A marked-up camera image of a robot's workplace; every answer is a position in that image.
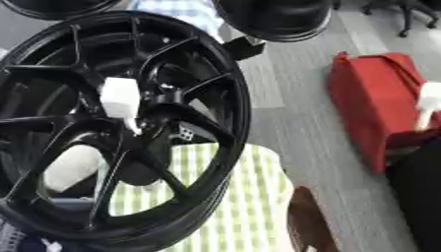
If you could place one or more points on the black office chair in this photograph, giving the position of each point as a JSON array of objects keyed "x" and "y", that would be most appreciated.
[{"x": 409, "y": 10}]

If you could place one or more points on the black spoked wheel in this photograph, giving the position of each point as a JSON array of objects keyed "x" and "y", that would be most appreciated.
[{"x": 52, "y": 70}]

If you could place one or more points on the red box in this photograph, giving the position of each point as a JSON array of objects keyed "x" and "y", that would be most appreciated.
[{"x": 370, "y": 105}]

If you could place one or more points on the black round wheel rim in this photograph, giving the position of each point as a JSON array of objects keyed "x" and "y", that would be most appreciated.
[
  {"x": 54, "y": 8},
  {"x": 275, "y": 19}
]

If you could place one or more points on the brown wooden board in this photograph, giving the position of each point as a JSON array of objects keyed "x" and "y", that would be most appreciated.
[{"x": 310, "y": 220}]

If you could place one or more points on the black wheel stand bracket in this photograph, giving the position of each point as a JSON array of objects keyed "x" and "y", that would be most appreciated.
[{"x": 244, "y": 48}]

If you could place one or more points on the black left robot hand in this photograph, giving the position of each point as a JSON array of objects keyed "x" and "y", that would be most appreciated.
[{"x": 140, "y": 172}]

